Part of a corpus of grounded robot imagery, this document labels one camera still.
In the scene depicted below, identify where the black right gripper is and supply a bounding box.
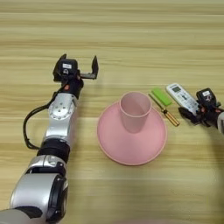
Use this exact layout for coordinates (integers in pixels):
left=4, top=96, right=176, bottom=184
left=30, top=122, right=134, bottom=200
left=178, top=104, right=224, bottom=128

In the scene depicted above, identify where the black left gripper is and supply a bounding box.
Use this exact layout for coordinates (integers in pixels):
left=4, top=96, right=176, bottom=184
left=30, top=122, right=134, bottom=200
left=52, top=53, right=100, bottom=90

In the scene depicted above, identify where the white remote control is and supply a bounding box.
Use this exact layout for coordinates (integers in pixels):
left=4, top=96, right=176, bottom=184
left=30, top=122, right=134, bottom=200
left=165, top=82, right=201, bottom=116

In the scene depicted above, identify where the green rectangular block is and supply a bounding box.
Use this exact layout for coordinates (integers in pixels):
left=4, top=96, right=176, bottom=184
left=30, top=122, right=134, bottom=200
left=150, top=87, right=173, bottom=107

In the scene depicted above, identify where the pink plastic cup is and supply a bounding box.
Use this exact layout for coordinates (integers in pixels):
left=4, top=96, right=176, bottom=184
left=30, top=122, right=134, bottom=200
left=118, top=91, right=153, bottom=135

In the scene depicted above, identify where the pink round plate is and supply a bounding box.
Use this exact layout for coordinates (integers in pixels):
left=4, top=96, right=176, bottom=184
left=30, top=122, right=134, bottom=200
left=96, top=100, right=168, bottom=166

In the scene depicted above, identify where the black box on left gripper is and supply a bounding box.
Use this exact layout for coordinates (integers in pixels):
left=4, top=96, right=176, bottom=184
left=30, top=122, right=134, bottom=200
left=59, top=59, right=80, bottom=77

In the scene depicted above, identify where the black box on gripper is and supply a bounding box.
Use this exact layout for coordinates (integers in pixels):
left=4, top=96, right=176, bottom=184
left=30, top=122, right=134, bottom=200
left=59, top=59, right=80, bottom=77
left=195, top=87, right=218, bottom=108

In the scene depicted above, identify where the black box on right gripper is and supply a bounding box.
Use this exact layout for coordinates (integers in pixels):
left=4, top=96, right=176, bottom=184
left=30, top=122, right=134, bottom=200
left=195, top=87, right=218, bottom=108

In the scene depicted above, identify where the screwdriver with amber handle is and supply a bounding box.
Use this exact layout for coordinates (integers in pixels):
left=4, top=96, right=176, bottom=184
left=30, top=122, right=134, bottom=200
left=147, top=93, right=181, bottom=128

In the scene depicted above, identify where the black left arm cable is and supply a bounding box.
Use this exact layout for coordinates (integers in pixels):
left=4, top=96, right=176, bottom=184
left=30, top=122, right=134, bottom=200
left=23, top=87, right=68, bottom=151

